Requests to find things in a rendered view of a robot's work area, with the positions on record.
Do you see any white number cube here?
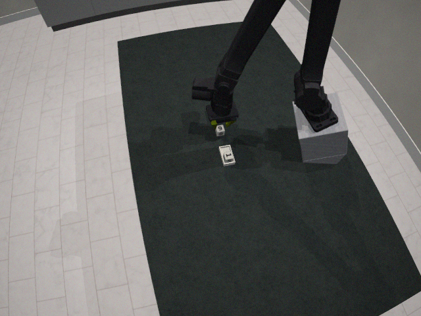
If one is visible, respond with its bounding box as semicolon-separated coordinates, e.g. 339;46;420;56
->
223;151;234;163
215;125;225;136

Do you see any beige open-top tray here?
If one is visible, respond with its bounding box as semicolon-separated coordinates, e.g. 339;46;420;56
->
219;145;235;167

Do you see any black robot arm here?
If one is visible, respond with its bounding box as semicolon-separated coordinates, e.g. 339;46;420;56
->
192;0;341;132

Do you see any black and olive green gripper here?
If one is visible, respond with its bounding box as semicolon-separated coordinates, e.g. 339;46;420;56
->
206;100;239;130

